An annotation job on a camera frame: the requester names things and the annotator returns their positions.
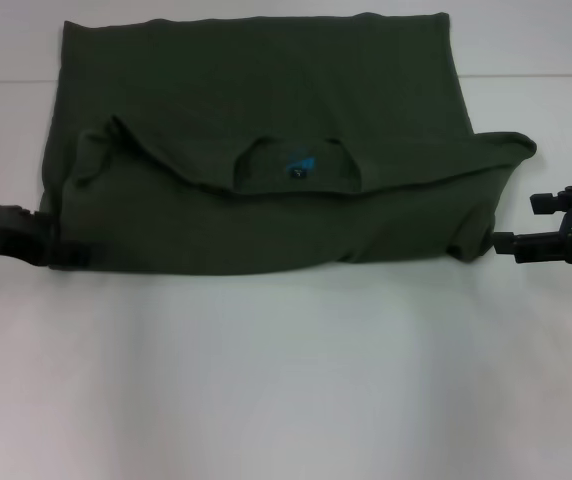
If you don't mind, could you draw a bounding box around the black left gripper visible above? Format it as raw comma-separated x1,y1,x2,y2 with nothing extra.
0,200,105,269

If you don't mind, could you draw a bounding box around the dark green t-shirt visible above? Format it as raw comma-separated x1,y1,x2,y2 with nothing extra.
38,12,538,279

